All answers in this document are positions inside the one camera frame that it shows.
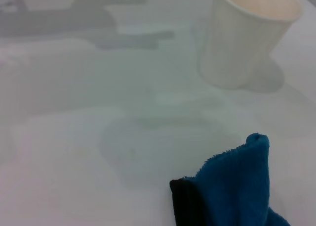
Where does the white paper cup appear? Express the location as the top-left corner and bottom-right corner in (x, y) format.
(197, 0), (304, 90)

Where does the blue rag with black trim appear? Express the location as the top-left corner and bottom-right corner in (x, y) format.
(169, 133), (292, 226)

